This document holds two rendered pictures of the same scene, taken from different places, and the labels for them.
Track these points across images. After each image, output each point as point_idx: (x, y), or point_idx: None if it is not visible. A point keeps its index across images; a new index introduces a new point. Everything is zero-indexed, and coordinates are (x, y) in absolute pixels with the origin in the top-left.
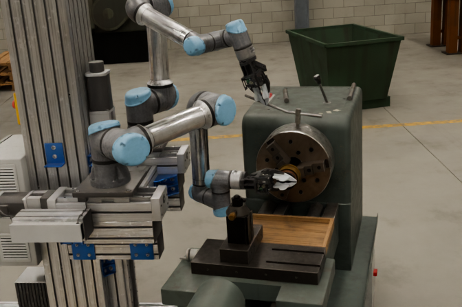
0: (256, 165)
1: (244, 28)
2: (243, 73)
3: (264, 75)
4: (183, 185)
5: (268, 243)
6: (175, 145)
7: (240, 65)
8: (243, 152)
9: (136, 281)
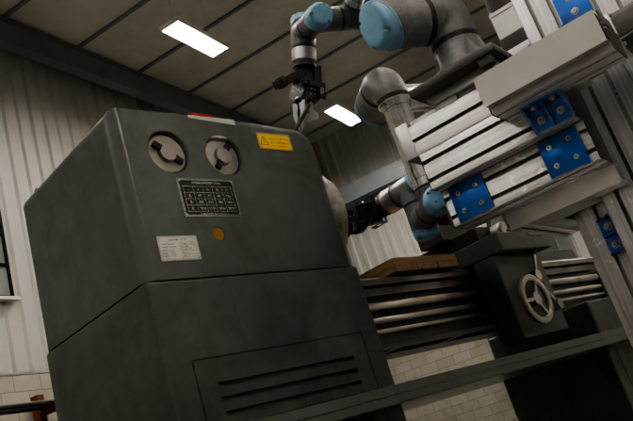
0: (344, 202)
1: (298, 31)
2: (320, 79)
3: (291, 94)
4: (441, 193)
5: (422, 254)
6: (417, 118)
7: (320, 69)
8: (325, 186)
9: (616, 311)
